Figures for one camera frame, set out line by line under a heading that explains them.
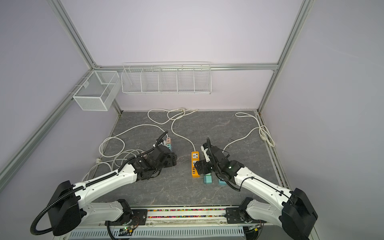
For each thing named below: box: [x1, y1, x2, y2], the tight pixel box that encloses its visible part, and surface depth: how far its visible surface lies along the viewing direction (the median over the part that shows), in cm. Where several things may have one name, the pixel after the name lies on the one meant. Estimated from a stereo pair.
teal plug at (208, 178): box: [203, 172, 213, 184], surface depth 86 cm
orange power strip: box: [191, 151, 200, 178], surface depth 93 cm
